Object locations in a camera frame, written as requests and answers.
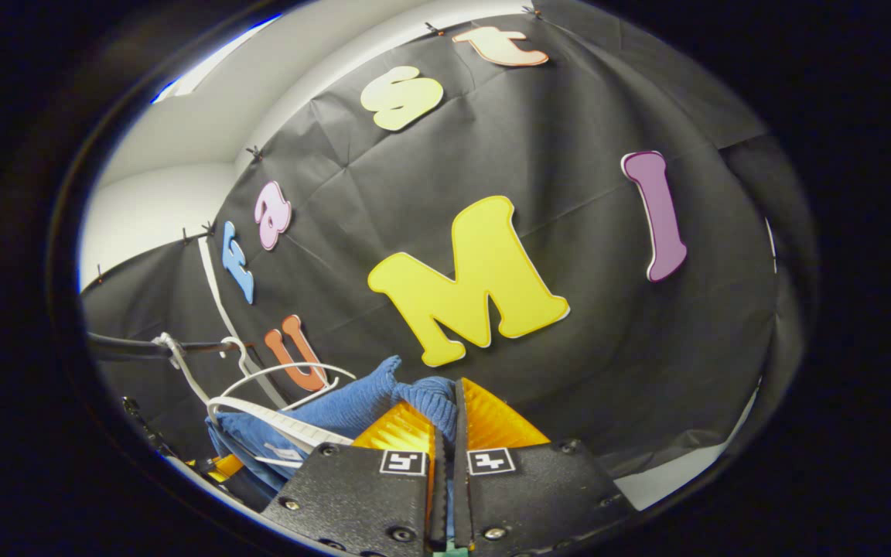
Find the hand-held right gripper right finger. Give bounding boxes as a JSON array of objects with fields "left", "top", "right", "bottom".
[{"left": 453, "top": 378, "right": 636, "bottom": 554}]

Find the blue corduroy jacket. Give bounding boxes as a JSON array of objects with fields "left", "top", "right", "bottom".
[{"left": 206, "top": 356, "right": 460, "bottom": 542}]

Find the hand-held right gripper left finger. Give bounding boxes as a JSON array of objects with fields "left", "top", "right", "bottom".
[{"left": 260, "top": 401, "right": 446, "bottom": 557}]

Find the white clothes hanger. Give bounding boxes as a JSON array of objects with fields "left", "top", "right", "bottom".
[
  {"left": 153, "top": 333, "right": 355, "bottom": 469},
  {"left": 220, "top": 337, "right": 358, "bottom": 411}
]

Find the black clothes rack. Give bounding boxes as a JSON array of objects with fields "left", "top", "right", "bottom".
[{"left": 86, "top": 331, "right": 261, "bottom": 364}]

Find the black backdrop cloth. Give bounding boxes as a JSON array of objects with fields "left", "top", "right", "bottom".
[{"left": 82, "top": 0, "right": 814, "bottom": 504}]

